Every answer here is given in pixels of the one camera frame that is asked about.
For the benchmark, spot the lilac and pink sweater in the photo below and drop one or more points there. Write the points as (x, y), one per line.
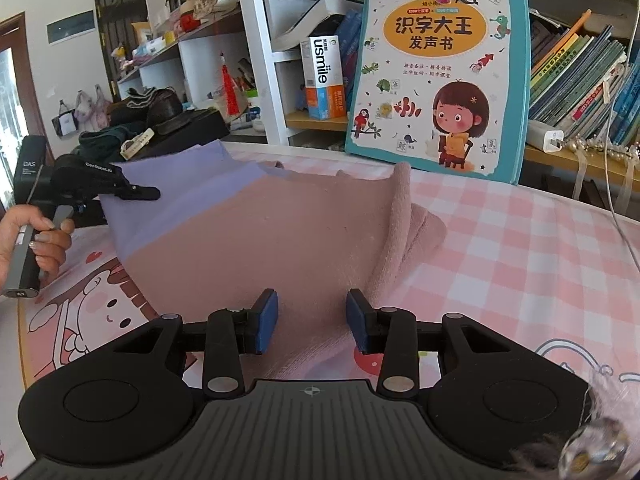
(223, 231)

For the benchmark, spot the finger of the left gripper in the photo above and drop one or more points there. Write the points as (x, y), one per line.
(136, 192)

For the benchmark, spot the teal children's sound book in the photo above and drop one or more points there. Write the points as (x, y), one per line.
(443, 85)

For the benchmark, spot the pink checked tablecloth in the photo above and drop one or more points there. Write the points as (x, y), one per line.
(548, 272)

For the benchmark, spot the red tassel ornament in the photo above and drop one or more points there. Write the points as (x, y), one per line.
(233, 108)

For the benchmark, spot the white wooden bookshelf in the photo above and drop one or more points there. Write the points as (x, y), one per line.
(582, 115)

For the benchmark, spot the white orange usmile box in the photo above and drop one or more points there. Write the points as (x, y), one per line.
(324, 85)

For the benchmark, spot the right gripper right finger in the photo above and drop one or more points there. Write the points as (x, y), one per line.
(393, 333)

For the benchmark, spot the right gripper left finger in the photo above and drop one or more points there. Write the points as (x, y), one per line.
(229, 335)

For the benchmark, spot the person's left hand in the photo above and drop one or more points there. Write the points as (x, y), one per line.
(49, 245)

